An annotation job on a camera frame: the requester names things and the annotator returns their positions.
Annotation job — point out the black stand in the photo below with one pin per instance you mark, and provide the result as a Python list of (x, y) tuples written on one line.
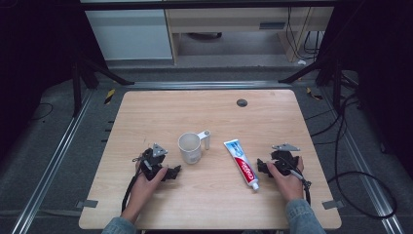
[(78, 81), (336, 74)]

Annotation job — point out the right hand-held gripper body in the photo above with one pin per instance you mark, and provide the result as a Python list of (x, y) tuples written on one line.
[(284, 158)]

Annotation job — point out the yellow black tape strip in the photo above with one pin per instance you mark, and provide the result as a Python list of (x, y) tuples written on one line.
[(312, 94), (109, 96)]

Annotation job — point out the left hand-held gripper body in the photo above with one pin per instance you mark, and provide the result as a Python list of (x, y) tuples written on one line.
[(152, 162)]

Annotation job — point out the metal floor rail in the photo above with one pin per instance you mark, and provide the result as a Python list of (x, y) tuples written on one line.
[(48, 169), (363, 165), (207, 85)]

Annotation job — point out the white cup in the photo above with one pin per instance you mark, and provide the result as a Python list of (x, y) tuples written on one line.
[(191, 148)]

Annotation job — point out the grey tape piece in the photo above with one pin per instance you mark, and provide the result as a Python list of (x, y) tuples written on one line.
[(332, 204), (87, 203)]

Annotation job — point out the person's right hand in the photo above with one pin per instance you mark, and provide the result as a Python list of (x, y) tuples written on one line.
[(287, 185)]

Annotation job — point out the white cabinet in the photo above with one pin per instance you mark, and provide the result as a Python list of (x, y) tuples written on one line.
[(130, 34)]

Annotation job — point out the person's left hand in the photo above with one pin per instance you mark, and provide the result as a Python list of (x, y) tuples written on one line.
[(144, 190)]

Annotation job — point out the toothpaste tube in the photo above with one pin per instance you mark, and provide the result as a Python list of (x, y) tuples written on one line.
[(243, 164)]

